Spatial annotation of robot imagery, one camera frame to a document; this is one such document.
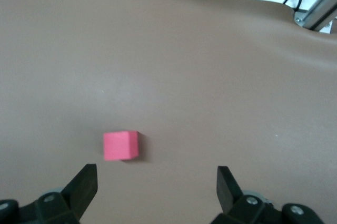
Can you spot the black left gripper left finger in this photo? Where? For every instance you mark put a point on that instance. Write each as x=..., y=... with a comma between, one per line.
x=80, y=189

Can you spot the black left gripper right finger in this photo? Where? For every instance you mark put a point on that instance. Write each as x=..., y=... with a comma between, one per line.
x=227, y=192

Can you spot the pink foam cube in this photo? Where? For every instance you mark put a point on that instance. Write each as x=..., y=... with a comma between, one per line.
x=119, y=146

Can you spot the brown table mat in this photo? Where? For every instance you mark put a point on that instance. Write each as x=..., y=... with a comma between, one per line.
x=158, y=63

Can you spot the aluminium camera stand post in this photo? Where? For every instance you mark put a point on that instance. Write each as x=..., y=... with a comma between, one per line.
x=319, y=10

